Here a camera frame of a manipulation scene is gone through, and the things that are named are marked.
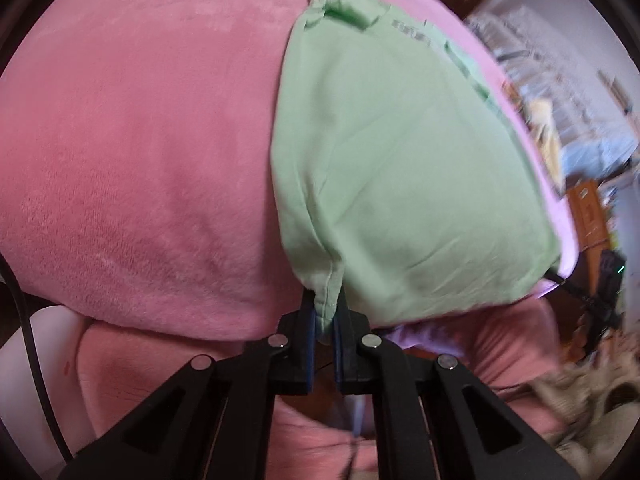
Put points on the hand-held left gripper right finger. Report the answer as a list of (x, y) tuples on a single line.
[(341, 330)]

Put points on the beige floor cloth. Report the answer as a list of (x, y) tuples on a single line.
[(590, 400)]

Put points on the lavender bed sheet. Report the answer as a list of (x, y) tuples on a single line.
[(415, 335)]

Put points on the white lace covered furniture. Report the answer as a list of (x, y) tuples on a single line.
[(565, 75)]

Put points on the cream knit sweater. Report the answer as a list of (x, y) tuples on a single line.
[(547, 140)]

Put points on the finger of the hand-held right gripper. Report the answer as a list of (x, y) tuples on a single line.
[(575, 287)]

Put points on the white printed cushion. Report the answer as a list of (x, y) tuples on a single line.
[(45, 390)]

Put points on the green t-shirt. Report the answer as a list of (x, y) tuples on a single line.
[(400, 160)]

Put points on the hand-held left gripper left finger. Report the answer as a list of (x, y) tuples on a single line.
[(307, 325)]

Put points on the wooden drawer cabinet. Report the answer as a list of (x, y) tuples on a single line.
[(590, 215)]

